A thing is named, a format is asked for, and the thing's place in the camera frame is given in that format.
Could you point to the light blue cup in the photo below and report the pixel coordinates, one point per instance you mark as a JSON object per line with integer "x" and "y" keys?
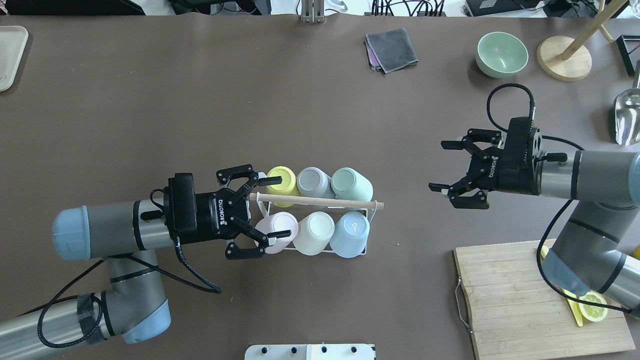
{"x": 350, "y": 235}

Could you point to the mint green cup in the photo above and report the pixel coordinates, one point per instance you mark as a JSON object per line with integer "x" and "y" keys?
{"x": 349, "y": 184}

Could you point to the black glass rack tray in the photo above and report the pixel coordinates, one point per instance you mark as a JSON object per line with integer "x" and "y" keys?
{"x": 628, "y": 44}

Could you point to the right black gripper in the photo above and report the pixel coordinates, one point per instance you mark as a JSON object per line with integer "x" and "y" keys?
{"x": 487, "y": 171}

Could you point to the yellow plastic knife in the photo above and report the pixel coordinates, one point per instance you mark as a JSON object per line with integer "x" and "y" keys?
{"x": 573, "y": 306}

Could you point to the beige tray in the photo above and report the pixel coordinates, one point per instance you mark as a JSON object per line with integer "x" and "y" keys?
{"x": 13, "y": 40}

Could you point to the wooden cutting board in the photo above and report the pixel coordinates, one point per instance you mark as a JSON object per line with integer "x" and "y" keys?
{"x": 514, "y": 315}

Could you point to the grey cloth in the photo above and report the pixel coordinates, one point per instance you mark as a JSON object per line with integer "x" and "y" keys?
{"x": 390, "y": 51}

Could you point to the white cup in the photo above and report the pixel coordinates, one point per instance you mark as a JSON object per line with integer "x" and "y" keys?
{"x": 315, "y": 232}

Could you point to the white wire cup holder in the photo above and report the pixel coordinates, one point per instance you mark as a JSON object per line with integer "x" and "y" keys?
{"x": 266, "y": 201}

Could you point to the metal scoop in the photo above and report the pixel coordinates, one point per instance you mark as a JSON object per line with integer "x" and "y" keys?
{"x": 627, "y": 113}

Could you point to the aluminium frame post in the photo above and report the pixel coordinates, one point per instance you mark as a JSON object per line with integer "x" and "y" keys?
{"x": 312, "y": 11}

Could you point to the grey cup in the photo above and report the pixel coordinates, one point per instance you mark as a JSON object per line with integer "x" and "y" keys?
{"x": 312, "y": 182}

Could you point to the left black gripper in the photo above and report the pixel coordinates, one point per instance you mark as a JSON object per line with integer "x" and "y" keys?
{"x": 209, "y": 216}

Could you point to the wooden mug tree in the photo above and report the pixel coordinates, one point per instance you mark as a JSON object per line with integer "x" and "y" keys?
{"x": 567, "y": 59}

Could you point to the pink cup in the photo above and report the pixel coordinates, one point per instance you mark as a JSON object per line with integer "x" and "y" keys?
{"x": 280, "y": 221}

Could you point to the mint green bowl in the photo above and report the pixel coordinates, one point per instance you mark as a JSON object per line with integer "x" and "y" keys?
{"x": 500, "y": 55}

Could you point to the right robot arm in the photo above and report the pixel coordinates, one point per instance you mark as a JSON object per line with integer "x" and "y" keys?
{"x": 605, "y": 185}

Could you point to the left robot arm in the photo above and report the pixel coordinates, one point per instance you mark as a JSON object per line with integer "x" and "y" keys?
{"x": 135, "y": 245}

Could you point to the yellow cup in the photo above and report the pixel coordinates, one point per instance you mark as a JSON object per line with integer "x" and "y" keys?
{"x": 288, "y": 185}

